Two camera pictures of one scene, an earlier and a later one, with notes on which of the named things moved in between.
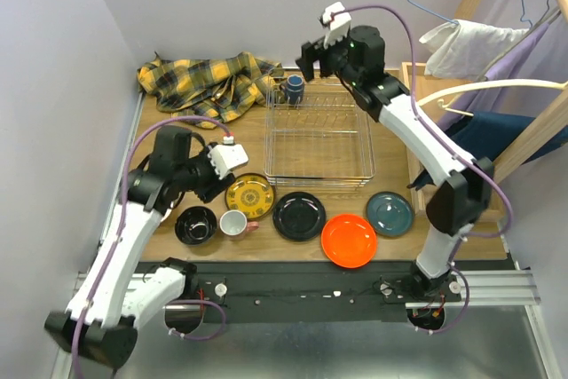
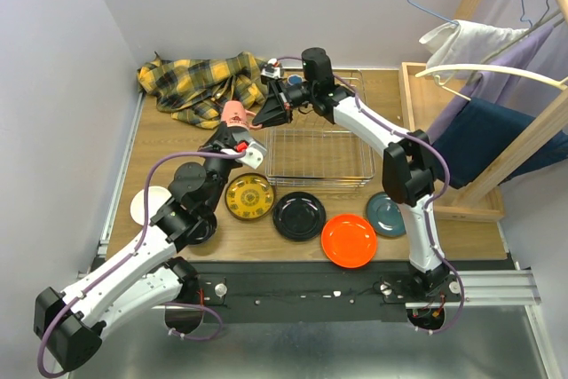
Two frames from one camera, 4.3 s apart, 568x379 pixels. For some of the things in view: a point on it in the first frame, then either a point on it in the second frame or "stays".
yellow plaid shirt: x=219 y=87 stays
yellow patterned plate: x=251 y=193 stays
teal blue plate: x=390 y=213 stays
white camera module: x=338 y=19 → x=271 y=70
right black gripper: x=316 y=51 → x=275 y=110
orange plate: x=349 y=240 stays
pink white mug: x=233 y=225 → x=234 y=115
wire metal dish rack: x=325 y=143 stays
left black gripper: x=210 y=193 → x=226 y=138
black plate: x=299 y=216 stays
